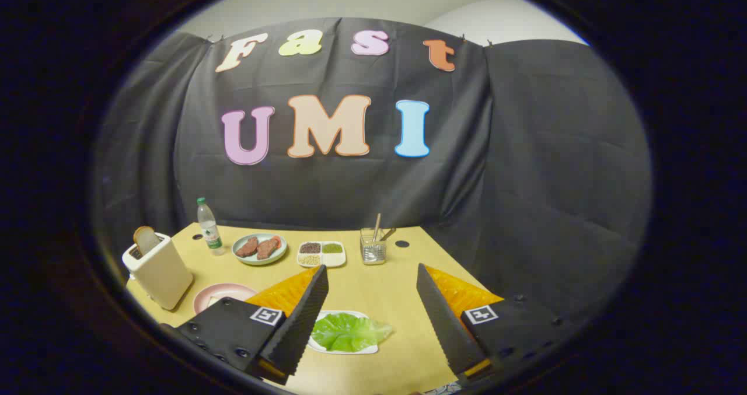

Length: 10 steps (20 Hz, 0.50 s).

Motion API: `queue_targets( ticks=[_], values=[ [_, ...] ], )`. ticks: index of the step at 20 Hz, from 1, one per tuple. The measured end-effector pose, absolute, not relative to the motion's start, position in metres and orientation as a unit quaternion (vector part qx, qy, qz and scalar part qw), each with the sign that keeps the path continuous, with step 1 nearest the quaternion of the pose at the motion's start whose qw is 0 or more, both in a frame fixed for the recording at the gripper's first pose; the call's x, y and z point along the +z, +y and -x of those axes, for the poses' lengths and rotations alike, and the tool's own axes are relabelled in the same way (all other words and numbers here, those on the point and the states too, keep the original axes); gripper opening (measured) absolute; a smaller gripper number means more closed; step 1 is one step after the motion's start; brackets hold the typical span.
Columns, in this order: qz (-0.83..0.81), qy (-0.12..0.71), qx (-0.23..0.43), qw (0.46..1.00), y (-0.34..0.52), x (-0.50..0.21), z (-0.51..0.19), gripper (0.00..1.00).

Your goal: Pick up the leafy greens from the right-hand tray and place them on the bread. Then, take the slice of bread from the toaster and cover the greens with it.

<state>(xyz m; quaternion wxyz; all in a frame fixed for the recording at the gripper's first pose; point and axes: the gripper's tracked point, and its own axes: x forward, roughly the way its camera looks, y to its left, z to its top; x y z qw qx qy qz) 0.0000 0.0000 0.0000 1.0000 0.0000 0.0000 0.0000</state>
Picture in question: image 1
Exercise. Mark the brown meat piece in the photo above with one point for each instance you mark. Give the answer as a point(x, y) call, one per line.
point(268, 248)
point(247, 247)

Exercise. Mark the black backdrop cloth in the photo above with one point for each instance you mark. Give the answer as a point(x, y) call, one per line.
point(525, 150)

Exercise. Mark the wooden stick utensil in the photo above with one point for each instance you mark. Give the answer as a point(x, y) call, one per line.
point(377, 226)

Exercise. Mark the cream white toaster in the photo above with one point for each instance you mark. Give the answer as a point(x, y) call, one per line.
point(160, 273)

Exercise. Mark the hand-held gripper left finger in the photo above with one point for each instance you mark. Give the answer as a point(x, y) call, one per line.
point(303, 319)

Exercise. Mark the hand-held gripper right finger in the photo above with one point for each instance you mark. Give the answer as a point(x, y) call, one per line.
point(446, 319)

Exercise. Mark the clear plastic water bottle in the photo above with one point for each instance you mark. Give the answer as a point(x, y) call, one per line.
point(209, 227)

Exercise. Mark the white divided grain dish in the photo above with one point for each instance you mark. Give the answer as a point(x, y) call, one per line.
point(334, 259)

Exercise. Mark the green lettuce leaf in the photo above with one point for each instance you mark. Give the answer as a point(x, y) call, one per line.
point(347, 332)

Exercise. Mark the brown toast slice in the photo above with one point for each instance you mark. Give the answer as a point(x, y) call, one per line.
point(146, 240)

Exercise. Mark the wooden spoon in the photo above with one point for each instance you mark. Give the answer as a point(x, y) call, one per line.
point(388, 233)

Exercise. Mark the pale blue oval plate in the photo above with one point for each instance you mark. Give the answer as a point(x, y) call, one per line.
point(259, 261)

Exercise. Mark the clear glass utensil holder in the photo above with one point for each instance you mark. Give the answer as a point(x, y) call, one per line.
point(373, 254)

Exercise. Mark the white square plate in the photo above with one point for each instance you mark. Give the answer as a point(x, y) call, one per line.
point(350, 352)

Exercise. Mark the pink round plate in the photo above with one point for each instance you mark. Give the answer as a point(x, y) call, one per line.
point(204, 301)

